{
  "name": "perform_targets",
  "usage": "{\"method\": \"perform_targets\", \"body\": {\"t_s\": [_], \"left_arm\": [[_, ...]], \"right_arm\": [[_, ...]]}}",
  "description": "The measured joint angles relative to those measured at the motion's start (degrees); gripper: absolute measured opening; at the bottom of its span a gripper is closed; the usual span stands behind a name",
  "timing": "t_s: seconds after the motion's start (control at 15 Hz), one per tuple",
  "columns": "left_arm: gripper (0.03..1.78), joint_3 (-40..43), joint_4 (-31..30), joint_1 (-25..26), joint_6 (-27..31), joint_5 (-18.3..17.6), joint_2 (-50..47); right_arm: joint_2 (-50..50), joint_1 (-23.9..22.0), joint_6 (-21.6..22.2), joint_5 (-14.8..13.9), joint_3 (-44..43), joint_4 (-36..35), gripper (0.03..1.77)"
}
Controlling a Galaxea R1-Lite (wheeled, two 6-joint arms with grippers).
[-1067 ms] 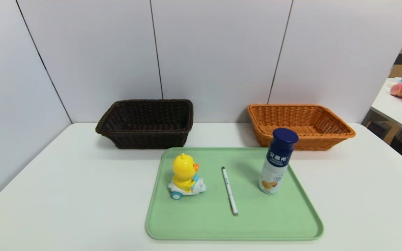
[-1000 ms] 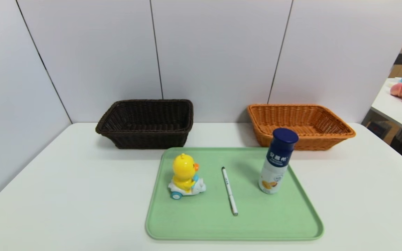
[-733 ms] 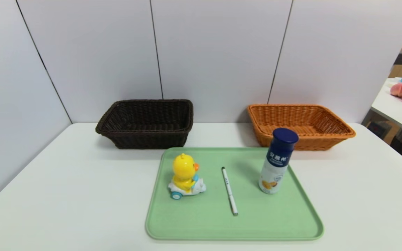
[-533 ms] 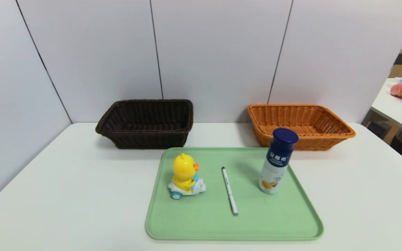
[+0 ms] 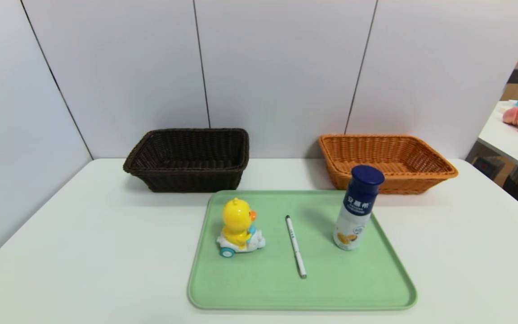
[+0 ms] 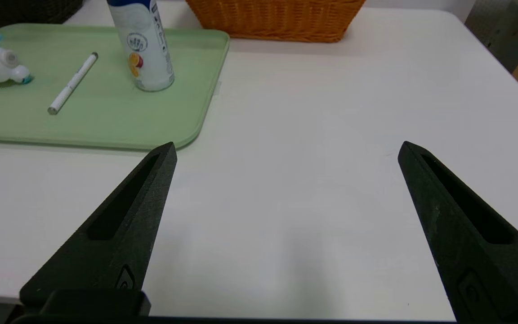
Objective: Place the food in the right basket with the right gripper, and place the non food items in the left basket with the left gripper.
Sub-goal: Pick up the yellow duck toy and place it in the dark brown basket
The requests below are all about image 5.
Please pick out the yellow duck scooter toy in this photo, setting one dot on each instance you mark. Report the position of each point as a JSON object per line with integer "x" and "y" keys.
{"x": 236, "y": 220}

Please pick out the white pen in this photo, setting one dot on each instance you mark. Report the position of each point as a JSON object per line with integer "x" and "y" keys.
{"x": 296, "y": 247}

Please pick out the white bottle blue cap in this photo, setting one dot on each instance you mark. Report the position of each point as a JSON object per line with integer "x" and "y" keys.
{"x": 358, "y": 211}

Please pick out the dark brown wicker basket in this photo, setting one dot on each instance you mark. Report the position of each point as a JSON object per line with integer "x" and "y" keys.
{"x": 187, "y": 177}

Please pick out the orange wicker basket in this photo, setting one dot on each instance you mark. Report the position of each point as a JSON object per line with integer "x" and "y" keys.
{"x": 421, "y": 180}

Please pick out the green plastic tray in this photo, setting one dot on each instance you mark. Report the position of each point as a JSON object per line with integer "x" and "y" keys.
{"x": 263, "y": 288}

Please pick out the white side table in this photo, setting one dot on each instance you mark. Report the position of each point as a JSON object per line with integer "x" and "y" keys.
{"x": 511, "y": 146}

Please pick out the small pink peach plush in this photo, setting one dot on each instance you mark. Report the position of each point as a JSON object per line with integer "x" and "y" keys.
{"x": 513, "y": 115}

